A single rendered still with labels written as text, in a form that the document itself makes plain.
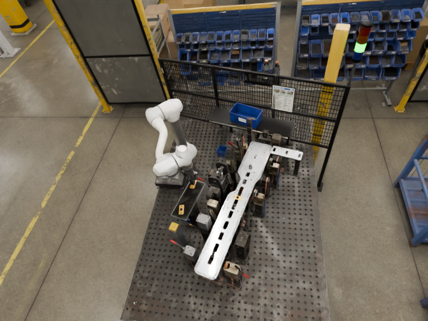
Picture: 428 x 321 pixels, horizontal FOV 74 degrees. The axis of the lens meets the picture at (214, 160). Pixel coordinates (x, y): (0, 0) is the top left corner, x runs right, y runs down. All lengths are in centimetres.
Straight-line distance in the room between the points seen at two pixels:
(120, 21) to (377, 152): 380
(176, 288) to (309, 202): 142
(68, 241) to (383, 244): 367
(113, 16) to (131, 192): 231
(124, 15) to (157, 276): 314
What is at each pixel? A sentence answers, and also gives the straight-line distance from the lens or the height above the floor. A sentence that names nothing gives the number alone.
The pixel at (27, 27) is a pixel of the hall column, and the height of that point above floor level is 12.
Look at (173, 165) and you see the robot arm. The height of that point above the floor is 161.
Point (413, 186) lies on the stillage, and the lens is 397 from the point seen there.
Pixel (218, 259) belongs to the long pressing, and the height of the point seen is 100.
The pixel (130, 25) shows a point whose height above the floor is 149.
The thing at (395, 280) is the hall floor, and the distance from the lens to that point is 355.
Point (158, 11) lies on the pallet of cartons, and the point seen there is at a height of 104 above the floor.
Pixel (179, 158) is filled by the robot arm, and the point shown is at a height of 163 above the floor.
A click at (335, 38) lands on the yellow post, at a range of 250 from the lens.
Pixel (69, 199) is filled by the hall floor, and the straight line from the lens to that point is 445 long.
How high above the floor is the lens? 315
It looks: 51 degrees down
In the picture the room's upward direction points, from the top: 11 degrees counter-clockwise
